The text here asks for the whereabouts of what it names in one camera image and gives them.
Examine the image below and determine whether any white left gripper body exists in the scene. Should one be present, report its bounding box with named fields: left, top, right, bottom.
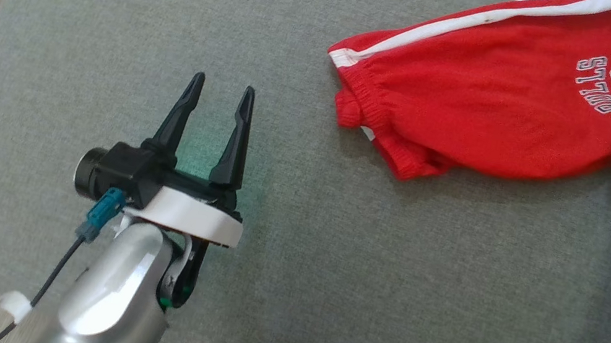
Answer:
left=119, top=162, right=252, bottom=250

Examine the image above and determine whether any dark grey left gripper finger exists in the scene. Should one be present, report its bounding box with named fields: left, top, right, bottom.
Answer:
left=207, top=81, right=261, bottom=194
left=139, top=64, right=208, bottom=172

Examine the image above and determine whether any red basketball shorts white stripe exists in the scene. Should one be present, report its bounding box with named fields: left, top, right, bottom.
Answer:
left=309, top=0, right=611, bottom=218

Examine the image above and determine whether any large grey fabric ottoman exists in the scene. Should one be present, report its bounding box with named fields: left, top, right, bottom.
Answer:
left=0, top=0, right=611, bottom=343

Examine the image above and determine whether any white cable tape tag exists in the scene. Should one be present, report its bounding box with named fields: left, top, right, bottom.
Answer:
left=0, top=287, right=36, bottom=326

